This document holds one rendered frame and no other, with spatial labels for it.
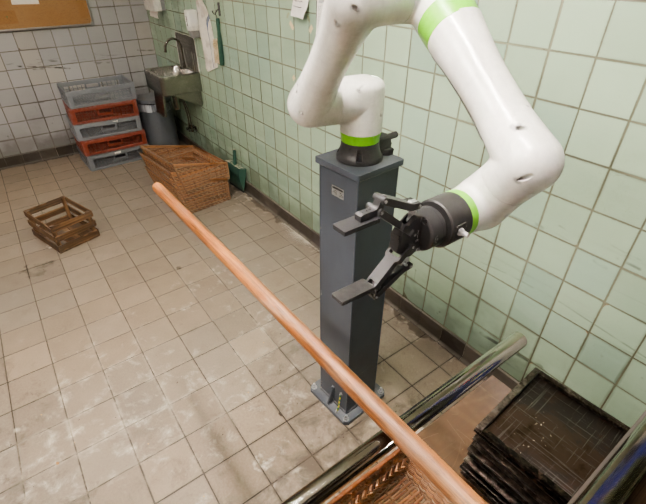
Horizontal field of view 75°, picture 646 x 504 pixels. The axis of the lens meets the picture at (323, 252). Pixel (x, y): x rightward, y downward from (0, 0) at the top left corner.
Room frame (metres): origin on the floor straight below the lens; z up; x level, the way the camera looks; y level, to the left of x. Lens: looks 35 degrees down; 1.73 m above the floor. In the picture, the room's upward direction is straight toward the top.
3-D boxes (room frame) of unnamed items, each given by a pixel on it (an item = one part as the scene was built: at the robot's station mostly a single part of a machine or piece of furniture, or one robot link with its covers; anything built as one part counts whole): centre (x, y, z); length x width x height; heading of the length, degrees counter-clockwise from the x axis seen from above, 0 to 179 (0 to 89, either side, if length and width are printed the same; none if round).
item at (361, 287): (0.55, -0.05, 1.27); 0.07 x 0.03 x 0.01; 126
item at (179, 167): (3.32, 1.14, 0.32); 0.56 x 0.49 x 0.28; 44
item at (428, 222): (0.63, -0.16, 1.33); 0.09 x 0.07 x 0.08; 126
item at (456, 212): (0.67, -0.22, 1.33); 0.12 x 0.06 x 0.09; 36
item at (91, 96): (4.18, 2.14, 0.68); 0.60 x 0.40 x 0.16; 126
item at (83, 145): (4.19, 2.15, 0.23); 0.60 x 0.40 x 0.16; 126
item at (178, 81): (4.09, 1.38, 0.71); 0.47 x 0.36 x 0.91; 36
